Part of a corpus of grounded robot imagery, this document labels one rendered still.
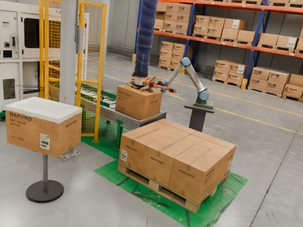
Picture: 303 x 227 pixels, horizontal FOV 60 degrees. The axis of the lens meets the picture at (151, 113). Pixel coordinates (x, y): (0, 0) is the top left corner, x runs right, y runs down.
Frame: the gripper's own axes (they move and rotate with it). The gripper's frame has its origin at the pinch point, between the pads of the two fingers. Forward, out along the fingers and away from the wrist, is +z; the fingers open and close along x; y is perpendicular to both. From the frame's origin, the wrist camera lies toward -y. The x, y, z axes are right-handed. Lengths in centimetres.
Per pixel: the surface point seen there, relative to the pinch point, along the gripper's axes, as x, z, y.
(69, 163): -109, 116, 40
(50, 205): -109, 182, -15
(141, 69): 19.2, 8.8, 21.4
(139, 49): 48, 11, 28
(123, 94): -24, 20, 40
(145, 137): -53, 62, -41
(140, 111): -39.5, 21.1, 3.9
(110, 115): -57, 35, 48
